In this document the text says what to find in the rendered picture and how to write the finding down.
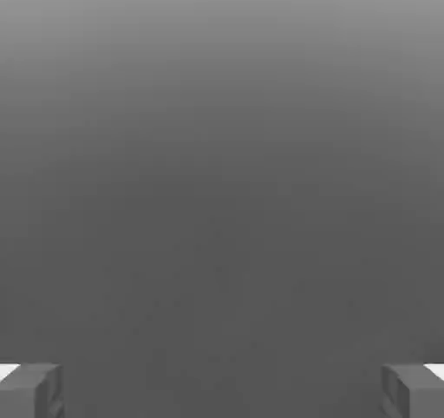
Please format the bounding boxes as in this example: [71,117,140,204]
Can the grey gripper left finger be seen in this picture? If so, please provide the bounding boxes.
[0,362,66,418]

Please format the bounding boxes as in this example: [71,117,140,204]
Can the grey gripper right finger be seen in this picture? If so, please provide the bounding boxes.
[380,362,444,418]

